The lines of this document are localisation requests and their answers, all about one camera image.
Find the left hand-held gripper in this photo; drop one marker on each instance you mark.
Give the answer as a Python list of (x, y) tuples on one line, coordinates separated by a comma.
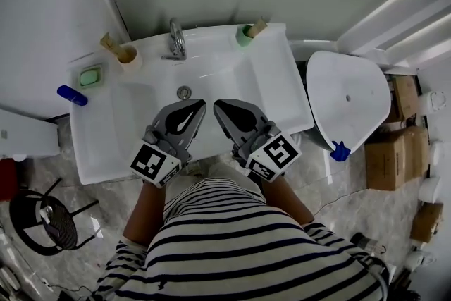
[(155, 164)]

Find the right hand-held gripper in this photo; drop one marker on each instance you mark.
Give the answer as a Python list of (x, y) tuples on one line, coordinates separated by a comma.
[(278, 155)]

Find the green cup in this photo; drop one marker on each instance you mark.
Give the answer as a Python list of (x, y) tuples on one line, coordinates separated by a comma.
[(242, 40)]

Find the beige cup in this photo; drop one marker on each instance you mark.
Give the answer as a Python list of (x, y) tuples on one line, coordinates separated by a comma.
[(131, 61)]

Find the person's right forearm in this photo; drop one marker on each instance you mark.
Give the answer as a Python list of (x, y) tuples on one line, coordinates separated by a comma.
[(283, 197)]

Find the person's left forearm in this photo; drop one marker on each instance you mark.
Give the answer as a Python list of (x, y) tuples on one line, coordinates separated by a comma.
[(146, 211)]

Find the chrome sink drain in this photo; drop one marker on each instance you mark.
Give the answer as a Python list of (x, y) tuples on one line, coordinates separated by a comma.
[(184, 92)]

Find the white ceramic sink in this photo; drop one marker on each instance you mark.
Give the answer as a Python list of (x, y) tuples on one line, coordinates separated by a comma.
[(134, 105)]

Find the chrome faucet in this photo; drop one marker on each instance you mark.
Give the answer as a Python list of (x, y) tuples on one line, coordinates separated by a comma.
[(177, 38)]

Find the green soap bar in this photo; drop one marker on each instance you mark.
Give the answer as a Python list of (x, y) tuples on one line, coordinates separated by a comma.
[(89, 77)]

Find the blue clip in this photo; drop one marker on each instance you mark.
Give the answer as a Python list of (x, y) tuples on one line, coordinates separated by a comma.
[(340, 151)]

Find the blue bottle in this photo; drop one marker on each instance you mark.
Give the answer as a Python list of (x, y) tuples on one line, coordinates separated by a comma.
[(71, 95)]

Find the striped shirt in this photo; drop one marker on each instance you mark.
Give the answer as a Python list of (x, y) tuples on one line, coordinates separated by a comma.
[(225, 250)]

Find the white cabinet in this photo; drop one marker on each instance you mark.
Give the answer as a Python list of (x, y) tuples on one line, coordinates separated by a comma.
[(28, 137)]

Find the large cardboard box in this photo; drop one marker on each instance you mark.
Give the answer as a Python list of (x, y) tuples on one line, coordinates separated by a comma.
[(394, 160)]

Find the small cardboard box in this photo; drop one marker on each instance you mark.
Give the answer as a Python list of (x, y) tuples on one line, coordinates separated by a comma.
[(405, 97), (427, 222)]

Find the black round metal stool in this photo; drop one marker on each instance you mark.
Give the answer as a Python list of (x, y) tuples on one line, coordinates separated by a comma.
[(60, 229)]

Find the red container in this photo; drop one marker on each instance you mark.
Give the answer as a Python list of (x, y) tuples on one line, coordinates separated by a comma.
[(7, 179)]

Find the white plastic fixture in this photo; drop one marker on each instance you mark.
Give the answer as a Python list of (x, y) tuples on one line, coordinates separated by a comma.
[(435, 101)]

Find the white door frame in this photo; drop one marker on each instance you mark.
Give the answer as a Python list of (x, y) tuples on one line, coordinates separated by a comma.
[(394, 17)]

